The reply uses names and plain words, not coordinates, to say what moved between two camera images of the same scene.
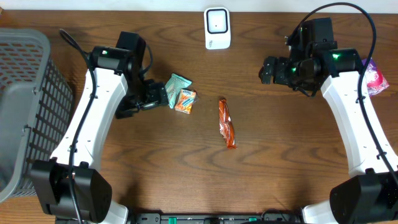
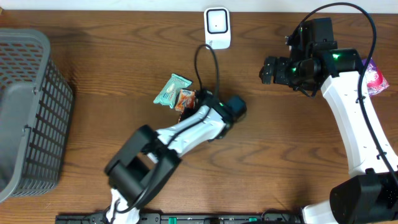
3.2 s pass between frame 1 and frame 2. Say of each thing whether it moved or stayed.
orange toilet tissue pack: stayed
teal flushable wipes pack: stayed
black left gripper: moved
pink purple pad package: stayed
